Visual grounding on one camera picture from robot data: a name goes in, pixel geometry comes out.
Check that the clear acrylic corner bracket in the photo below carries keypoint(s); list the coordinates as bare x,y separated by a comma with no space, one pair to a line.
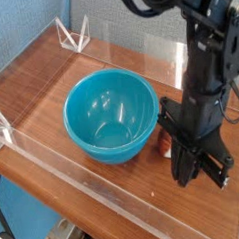
73,41

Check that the toy mushroom brown cap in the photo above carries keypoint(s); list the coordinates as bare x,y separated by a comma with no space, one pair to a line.
164,144

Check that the clear acrylic back barrier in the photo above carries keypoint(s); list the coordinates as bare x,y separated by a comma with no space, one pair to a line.
162,60

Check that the clear acrylic barrier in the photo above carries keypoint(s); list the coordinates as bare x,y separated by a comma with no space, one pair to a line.
162,60
88,200

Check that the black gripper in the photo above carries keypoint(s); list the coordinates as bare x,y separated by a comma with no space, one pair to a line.
194,126

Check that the clear acrylic front barrier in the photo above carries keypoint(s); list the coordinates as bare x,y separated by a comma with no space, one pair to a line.
88,200

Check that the white object under table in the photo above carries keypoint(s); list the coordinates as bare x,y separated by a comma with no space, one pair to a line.
64,229

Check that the blue plastic bowl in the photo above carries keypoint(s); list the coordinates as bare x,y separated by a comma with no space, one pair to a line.
110,114

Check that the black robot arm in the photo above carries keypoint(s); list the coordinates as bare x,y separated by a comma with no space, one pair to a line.
213,64

